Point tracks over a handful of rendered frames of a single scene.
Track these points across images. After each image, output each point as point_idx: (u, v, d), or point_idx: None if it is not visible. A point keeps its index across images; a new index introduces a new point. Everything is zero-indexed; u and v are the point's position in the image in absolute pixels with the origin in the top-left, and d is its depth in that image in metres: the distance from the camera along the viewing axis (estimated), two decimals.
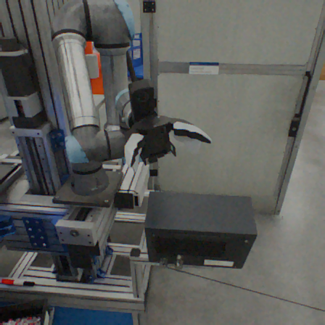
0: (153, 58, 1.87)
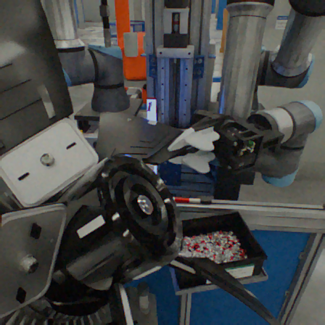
0: None
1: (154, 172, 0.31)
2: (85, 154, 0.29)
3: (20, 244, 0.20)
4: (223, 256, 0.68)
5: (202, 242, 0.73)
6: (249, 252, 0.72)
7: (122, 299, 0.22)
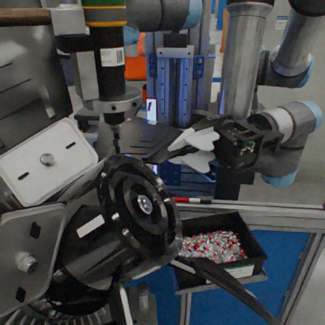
0: None
1: (154, 171, 0.31)
2: (85, 154, 0.29)
3: (19, 243, 0.20)
4: (223, 256, 0.68)
5: (202, 242, 0.73)
6: (249, 252, 0.72)
7: (122, 298, 0.22)
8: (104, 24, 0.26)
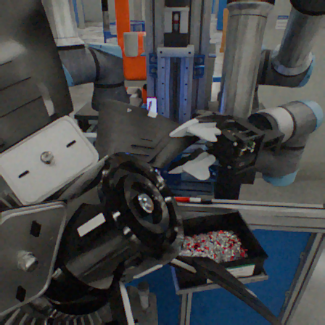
0: None
1: (154, 170, 0.31)
2: (86, 153, 0.29)
3: (19, 241, 0.20)
4: (223, 255, 0.68)
5: (203, 241, 0.73)
6: (249, 251, 0.71)
7: (123, 297, 0.22)
8: None
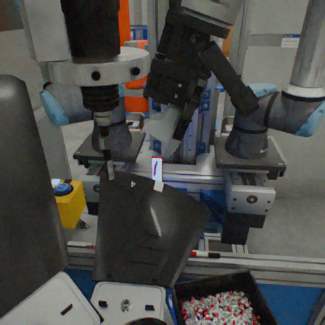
0: (244, 30, 1.75)
1: None
2: (85, 320, 0.24)
3: None
4: None
5: (212, 307, 0.67)
6: (262, 319, 0.66)
7: None
8: None
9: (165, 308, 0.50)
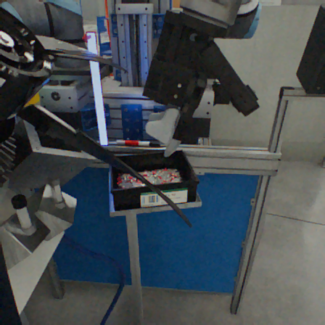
0: None
1: (49, 69, 0.33)
2: None
3: None
4: None
5: (144, 175, 0.75)
6: None
7: None
8: None
9: None
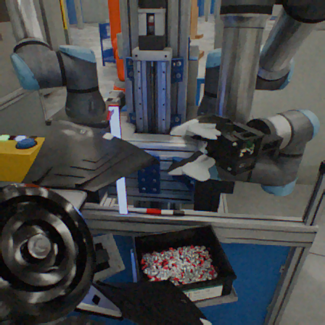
0: None
1: (93, 260, 0.26)
2: None
3: None
4: (191, 274, 0.63)
5: (171, 258, 0.68)
6: (220, 269, 0.67)
7: None
8: None
9: (112, 243, 0.51)
